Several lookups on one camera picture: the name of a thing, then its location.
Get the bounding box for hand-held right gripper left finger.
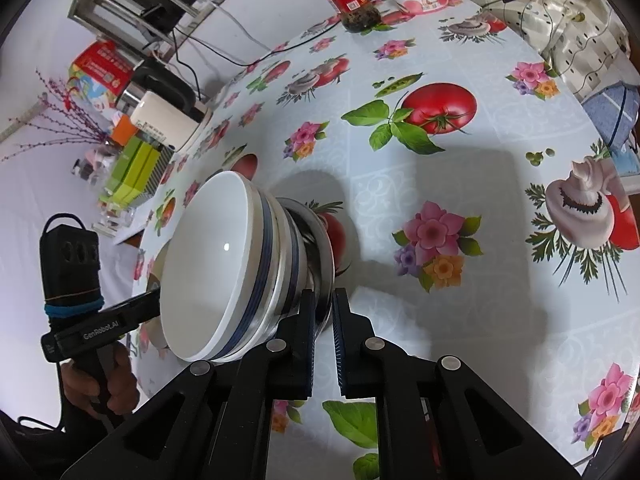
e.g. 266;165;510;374
60;289;317;480

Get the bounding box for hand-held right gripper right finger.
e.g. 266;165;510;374
332;287;583;480

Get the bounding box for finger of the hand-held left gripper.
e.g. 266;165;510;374
117;287;163;330

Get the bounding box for beige plate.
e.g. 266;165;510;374
140;245;176;356

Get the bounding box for white bowl with blue stripe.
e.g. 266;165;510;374
220;195;308;356
161;171;276;362

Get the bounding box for stainless steel bowl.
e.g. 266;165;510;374
277;197;336;333

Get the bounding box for person's left hand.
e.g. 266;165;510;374
60;345;142;420

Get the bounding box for blue rubber band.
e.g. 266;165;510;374
44;296;106;318

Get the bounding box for clear glass jar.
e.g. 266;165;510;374
92;205;136;233

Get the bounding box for olive green box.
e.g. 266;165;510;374
100;137;143;201

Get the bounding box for lime green box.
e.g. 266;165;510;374
117;142;153;206
132;147;161;206

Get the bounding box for orange box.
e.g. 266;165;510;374
109;114;142;147

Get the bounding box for purple flower branches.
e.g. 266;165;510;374
0;67;118;163

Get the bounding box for white steel electric kettle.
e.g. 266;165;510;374
116;57;208;153

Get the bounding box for red carton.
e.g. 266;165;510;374
70;40;138;96

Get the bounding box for black power adapter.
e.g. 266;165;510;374
140;4;177;31

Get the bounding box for blue checked cloth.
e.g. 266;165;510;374
582;82;640;148

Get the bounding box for cream patterned curtain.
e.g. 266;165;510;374
437;0;640;106

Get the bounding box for black cable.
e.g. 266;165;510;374
167;25;351;68

